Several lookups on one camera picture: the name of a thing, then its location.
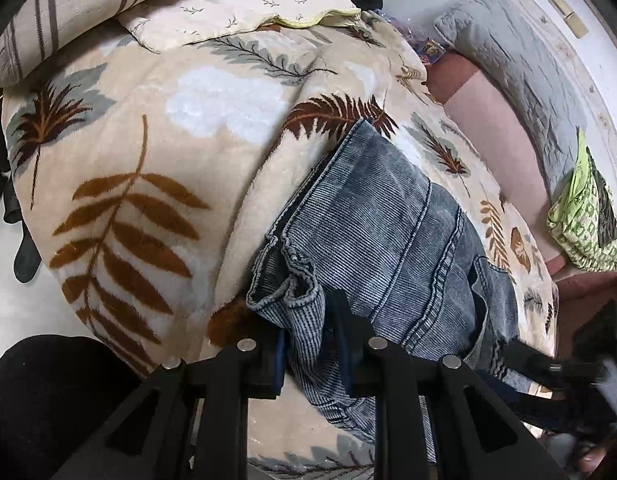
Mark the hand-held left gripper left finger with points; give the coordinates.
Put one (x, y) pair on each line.
(274, 360)

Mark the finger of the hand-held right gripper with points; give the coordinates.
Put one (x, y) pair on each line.
(531, 362)

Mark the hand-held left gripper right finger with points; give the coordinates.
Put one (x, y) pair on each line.
(346, 355)

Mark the blue denim pants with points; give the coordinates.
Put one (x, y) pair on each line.
(388, 240)

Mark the green checked cloth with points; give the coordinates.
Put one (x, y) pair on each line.
(571, 230)

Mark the dark olive cloth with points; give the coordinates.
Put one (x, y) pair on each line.
(603, 205)

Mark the leaf print blanket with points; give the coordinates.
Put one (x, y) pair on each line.
(163, 160)

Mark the person's black clothing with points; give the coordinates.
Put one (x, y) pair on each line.
(48, 410)

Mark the pink folded blanket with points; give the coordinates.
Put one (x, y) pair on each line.
(488, 125)

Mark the dark grey sock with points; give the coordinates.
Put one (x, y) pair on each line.
(27, 257)

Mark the grey quilted pillow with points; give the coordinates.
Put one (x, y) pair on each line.
(518, 60)

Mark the colourful plastic packets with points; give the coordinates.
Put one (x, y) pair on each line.
(428, 50)

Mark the cream sprig print pillow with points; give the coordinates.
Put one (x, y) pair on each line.
(228, 5)

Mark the beige wall switch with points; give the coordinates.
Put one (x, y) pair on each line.
(568, 15)

